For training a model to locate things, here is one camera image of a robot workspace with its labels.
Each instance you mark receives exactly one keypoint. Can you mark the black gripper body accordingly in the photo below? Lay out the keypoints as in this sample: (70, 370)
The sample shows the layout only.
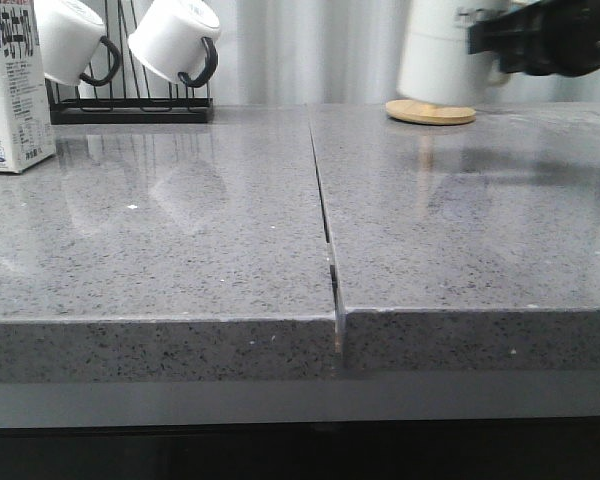
(543, 38)

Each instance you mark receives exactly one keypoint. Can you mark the white HOME mug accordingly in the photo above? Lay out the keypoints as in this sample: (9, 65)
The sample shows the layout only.
(436, 66)

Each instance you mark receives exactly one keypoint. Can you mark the whole milk carton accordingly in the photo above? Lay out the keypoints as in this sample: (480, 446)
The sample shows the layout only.
(26, 133)

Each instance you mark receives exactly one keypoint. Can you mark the wooden mug tree stand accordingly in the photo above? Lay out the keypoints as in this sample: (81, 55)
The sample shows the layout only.
(417, 112)

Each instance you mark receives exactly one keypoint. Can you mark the white enamel mug black handle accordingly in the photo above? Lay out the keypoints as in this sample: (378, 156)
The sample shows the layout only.
(176, 40)

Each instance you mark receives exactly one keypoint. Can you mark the black wire mug rack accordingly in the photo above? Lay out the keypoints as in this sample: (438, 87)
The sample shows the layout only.
(135, 95)

